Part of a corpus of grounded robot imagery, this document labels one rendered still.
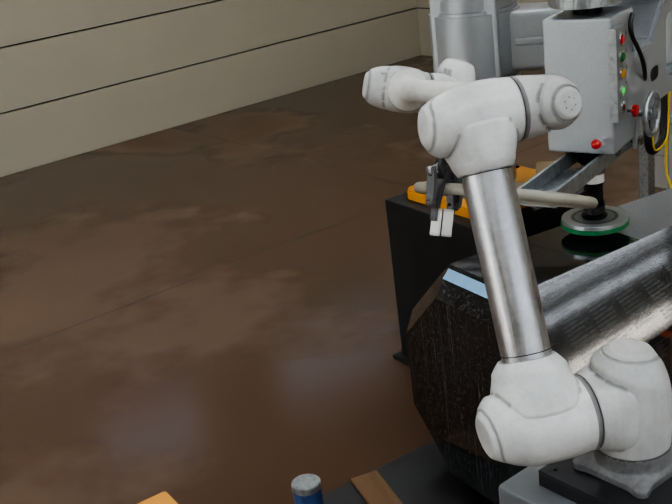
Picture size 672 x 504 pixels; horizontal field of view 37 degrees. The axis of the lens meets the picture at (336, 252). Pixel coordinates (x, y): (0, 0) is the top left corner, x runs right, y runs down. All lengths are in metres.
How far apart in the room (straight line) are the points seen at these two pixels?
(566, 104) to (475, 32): 1.83
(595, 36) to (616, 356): 1.35
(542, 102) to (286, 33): 7.94
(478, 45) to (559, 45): 0.66
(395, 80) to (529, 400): 0.90
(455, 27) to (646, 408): 2.09
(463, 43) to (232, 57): 5.86
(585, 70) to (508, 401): 1.46
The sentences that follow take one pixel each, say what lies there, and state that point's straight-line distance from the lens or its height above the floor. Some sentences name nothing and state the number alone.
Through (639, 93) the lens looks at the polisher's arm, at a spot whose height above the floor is 1.25.
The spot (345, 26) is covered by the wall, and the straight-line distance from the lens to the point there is 10.32.
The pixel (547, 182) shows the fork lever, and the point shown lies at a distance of 3.18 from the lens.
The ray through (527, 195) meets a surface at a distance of 2.54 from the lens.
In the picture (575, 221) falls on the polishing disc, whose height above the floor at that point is 0.88.
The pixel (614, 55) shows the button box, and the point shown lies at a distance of 3.16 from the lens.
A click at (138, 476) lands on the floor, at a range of 4.01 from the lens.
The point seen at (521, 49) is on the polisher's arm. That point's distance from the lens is 3.89.
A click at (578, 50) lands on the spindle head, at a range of 3.20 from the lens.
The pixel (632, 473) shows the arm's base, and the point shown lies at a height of 0.87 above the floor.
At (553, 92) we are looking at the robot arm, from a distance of 2.02.
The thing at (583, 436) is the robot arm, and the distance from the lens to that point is 2.04.
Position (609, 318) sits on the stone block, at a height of 0.69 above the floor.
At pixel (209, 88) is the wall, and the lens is 9.44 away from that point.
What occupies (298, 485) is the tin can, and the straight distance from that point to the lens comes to 3.49.
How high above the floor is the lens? 2.08
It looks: 21 degrees down
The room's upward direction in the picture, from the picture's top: 8 degrees counter-clockwise
